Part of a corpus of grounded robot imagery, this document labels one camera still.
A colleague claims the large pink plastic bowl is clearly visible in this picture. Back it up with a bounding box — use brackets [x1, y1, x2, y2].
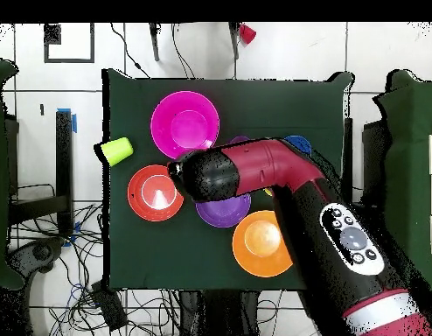
[150, 90, 221, 161]

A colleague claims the red plastic bowl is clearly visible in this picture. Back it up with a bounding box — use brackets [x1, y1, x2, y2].
[127, 164, 185, 223]

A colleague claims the purple plastic bowl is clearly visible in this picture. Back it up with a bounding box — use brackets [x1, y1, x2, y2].
[195, 192, 253, 229]

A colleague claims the large orange plastic bowl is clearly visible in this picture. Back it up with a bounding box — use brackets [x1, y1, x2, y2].
[232, 209, 295, 278]

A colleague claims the dark green table cloth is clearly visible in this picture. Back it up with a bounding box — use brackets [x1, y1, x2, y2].
[101, 67, 353, 292]

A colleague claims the small blue plastic bowl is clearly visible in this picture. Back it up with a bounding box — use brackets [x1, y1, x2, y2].
[283, 135, 313, 156]

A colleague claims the lime green plastic cup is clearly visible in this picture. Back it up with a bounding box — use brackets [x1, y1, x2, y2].
[100, 136, 135, 167]

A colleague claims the black metal stand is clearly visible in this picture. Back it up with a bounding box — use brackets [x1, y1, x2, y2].
[7, 110, 74, 236]
[342, 117, 354, 183]

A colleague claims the black tripod leg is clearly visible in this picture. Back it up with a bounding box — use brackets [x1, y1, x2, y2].
[149, 22, 162, 62]
[228, 22, 240, 60]

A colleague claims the red plastic cup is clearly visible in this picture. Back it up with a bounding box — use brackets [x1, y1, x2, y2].
[239, 23, 258, 46]

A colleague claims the blue tape strip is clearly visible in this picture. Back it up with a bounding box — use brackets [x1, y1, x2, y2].
[57, 108, 78, 134]

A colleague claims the black power strip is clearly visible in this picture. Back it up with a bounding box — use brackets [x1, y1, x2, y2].
[90, 281, 129, 332]

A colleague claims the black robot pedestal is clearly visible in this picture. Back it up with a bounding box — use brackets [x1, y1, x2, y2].
[178, 290, 261, 336]

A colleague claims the thin black cable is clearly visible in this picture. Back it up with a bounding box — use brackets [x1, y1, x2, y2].
[171, 22, 197, 80]

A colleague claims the tangle of cables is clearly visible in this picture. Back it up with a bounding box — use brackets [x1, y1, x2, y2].
[9, 183, 182, 336]

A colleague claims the black cable with plug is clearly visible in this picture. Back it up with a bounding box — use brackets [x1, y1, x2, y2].
[109, 22, 151, 79]

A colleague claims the black square floor frame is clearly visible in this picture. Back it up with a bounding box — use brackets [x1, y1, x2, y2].
[43, 22, 95, 64]

